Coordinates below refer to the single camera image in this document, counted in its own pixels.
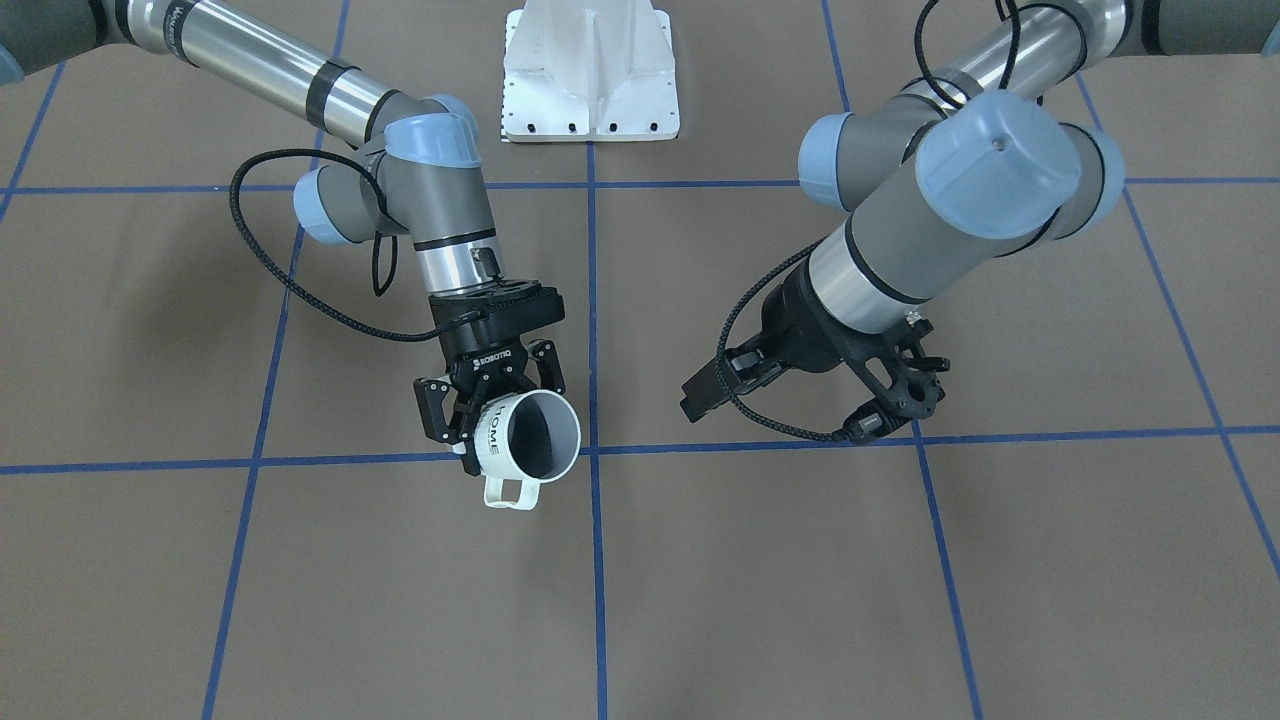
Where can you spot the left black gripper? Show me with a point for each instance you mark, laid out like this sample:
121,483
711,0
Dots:
808,322

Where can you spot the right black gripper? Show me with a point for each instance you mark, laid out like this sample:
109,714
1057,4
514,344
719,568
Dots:
487,368

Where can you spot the white ceramic mug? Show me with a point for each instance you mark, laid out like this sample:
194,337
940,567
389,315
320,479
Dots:
523,442

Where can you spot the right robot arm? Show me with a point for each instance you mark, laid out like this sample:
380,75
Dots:
414,172

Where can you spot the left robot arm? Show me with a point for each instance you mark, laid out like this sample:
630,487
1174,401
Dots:
962,166

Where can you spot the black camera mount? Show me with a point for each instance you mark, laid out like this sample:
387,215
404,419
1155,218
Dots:
894,367

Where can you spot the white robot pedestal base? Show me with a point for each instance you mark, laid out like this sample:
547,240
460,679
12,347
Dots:
589,71

